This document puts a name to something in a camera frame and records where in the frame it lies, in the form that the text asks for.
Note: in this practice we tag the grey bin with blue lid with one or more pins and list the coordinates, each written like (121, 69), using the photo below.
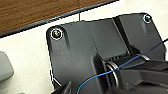
(5, 66)

